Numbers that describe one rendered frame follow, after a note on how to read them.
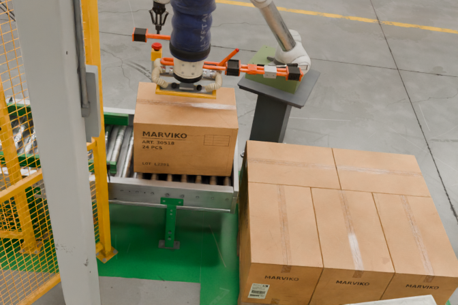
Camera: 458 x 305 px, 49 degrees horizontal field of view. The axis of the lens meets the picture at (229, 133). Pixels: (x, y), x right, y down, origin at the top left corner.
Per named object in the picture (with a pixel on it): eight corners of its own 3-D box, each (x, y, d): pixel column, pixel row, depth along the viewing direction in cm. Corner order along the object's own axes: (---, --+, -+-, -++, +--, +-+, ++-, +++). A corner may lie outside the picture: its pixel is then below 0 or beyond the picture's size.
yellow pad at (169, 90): (155, 94, 277) (155, 86, 273) (156, 84, 284) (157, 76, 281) (216, 99, 280) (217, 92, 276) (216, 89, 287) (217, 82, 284)
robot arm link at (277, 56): (292, 54, 368) (299, 26, 355) (300, 66, 354) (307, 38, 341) (270, 52, 363) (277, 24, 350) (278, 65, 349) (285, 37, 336)
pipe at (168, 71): (155, 86, 276) (155, 78, 272) (159, 62, 295) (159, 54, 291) (217, 92, 279) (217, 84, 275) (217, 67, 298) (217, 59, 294)
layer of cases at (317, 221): (240, 302, 293) (251, 262, 267) (238, 180, 369) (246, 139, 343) (437, 315, 302) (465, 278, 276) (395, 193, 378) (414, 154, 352)
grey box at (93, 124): (46, 133, 190) (36, 67, 171) (50, 124, 194) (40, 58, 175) (99, 137, 191) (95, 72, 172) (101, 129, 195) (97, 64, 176)
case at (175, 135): (133, 172, 307) (133, 122, 281) (138, 130, 337) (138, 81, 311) (230, 176, 314) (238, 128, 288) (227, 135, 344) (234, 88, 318)
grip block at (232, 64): (224, 75, 281) (225, 67, 277) (224, 66, 288) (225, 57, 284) (239, 77, 282) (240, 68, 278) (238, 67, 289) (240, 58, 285)
